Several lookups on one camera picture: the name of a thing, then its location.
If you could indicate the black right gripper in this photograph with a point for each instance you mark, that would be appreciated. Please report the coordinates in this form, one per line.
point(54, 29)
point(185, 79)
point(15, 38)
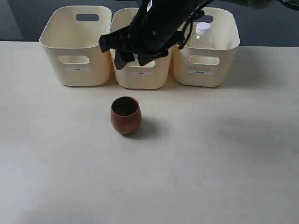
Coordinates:
point(128, 42)

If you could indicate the brown wooden cup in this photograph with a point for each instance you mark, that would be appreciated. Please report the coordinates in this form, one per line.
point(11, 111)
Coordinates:
point(126, 115)

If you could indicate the clear plastic bottle white cap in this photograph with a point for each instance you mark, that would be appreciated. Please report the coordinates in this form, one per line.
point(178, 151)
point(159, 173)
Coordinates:
point(202, 38)

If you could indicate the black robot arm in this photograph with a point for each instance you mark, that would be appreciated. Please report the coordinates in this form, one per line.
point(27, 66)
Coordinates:
point(157, 26)

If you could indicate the middle cream plastic bin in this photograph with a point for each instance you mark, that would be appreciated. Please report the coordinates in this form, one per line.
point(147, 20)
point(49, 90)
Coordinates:
point(133, 76)

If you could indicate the cream plastic bin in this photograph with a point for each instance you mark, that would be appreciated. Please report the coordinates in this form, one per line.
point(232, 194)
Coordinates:
point(199, 65)
point(70, 40)
point(133, 76)

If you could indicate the left cream plastic bin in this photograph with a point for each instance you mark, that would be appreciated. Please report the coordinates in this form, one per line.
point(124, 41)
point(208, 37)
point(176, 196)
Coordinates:
point(70, 40)

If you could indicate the right cream plastic bin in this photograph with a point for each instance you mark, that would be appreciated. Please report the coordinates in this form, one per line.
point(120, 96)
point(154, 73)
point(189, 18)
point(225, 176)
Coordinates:
point(199, 65)

